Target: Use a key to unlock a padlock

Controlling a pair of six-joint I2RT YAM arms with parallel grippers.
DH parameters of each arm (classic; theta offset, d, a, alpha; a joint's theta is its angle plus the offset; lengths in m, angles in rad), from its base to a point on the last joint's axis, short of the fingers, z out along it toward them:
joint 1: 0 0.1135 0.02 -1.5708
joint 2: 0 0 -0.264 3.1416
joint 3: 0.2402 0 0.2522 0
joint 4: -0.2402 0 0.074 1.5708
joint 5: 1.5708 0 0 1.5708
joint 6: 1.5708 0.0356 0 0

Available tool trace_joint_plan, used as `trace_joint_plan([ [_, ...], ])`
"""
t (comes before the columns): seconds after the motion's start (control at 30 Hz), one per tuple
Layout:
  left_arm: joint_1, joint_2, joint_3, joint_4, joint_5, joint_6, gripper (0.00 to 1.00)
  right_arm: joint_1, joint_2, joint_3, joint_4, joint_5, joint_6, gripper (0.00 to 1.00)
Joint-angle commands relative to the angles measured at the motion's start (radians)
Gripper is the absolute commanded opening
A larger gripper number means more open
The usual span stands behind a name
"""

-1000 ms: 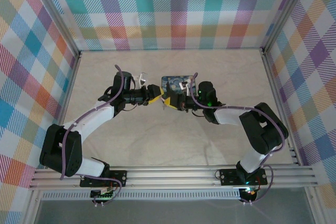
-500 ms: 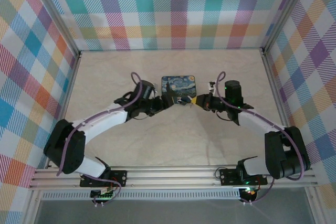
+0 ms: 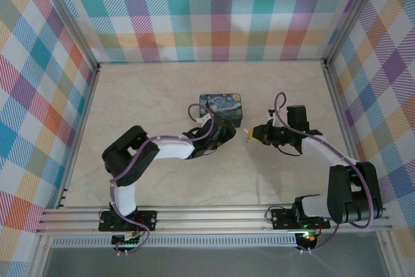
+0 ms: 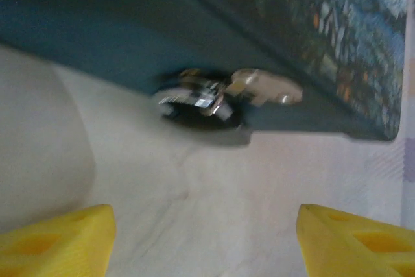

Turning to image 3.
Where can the starry night tin box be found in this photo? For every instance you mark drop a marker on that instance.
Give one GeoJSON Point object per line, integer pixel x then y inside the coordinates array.
{"type": "Point", "coordinates": [223, 105]}

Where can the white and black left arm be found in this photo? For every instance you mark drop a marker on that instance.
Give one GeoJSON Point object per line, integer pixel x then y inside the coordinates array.
{"type": "Point", "coordinates": [168, 149]}

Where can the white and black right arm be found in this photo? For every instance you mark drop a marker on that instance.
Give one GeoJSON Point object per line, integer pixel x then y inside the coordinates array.
{"type": "Point", "coordinates": [324, 152]}

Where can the small control circuit board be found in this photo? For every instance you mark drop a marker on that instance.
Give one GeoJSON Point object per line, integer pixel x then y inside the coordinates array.
{"type": "Point", "coordinates": [126, 241]}
{"type": "Point", "coordinates": [308, 238]}

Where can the aluminium side frame rail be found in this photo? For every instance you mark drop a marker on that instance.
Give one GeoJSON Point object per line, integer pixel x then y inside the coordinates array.
{"type": "Point", "coordinates": [78, 134]}
{"type": "Point", "coordinates": [344, 127]}

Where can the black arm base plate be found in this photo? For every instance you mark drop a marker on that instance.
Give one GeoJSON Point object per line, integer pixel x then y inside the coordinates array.
{"type": "Point", "coordinates": [147, 220]}
{"type": "Point", "coordinates": [282, 218]}

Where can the wide aluminium base rail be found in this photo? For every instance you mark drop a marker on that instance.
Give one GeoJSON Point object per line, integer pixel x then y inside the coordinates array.
{"type": "Point", "coordinates": [210, 220]}

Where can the aluminium corner frame post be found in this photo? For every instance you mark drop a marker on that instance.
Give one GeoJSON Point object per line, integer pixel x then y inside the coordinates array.
{"type": "Point", "coordinates": [70, 14]}
{"type": "Point", "coordinates": [355, 14]}

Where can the aluminium frame leg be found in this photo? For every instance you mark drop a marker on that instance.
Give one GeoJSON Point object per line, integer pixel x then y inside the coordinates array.
{"type": "Point", "coordinates": [40, 254]}
{"type": "Point", "coordinates": [390, 254]}

